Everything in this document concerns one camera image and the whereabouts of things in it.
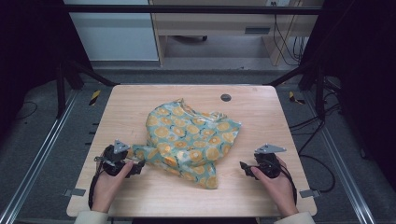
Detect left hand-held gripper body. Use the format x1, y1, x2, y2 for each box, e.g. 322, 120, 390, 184
93, 139, 131, 177

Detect light wooden desk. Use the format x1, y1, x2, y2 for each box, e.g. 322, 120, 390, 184
148, 0, 325, 67

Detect black metal frame stand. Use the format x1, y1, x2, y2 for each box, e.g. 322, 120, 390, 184
55, 59, 119, 119
266, 60, 327, 121

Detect orange-print teal cloth bag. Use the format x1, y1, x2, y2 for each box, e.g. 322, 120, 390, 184
128, 98, 243, 190

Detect black floor cables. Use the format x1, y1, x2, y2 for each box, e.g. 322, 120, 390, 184
289, 77, 342, 194

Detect aluminium floor rail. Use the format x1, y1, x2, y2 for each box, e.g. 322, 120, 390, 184
303, 90, 378, 224
0, 90, 79, 224

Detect yellow-black striped floor tape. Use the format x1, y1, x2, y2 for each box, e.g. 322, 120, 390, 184
89, 90, 102, 106
288, 91, 306, 105

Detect person's right hand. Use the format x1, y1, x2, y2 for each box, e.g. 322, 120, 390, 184
249, 156, 300, 217

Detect person's left hand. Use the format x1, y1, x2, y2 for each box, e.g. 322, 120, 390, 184
91, 161, 134, 215

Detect white cabinet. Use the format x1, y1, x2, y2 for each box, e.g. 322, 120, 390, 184
64, 0, 160, 62

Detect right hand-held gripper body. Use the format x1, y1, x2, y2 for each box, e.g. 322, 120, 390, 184
253, 143, 288, 180

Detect black metal frame crossbar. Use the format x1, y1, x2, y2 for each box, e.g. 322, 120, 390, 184
64, 4, 323, 16

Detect thin black floor cable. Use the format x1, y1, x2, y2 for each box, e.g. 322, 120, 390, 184
15, 101, 38, 121

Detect grey metal table bracket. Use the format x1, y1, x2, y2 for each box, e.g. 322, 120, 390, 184
299, 189, 321, 199
63, 188, 87, 198

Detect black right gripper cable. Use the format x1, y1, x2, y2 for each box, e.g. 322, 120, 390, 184
279, 161, 299, 206

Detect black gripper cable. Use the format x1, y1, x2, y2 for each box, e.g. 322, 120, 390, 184
279, 161, 299, 206
88, 169, 106, 210

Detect black curtain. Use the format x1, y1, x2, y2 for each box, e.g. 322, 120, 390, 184
299, 0, 396, 190
0, 0, 92, 138

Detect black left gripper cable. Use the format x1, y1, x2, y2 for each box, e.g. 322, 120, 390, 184
88, 169, 106, 210

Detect black hanging desk cables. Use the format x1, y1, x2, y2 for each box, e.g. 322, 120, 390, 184
272, 1, 308, 67

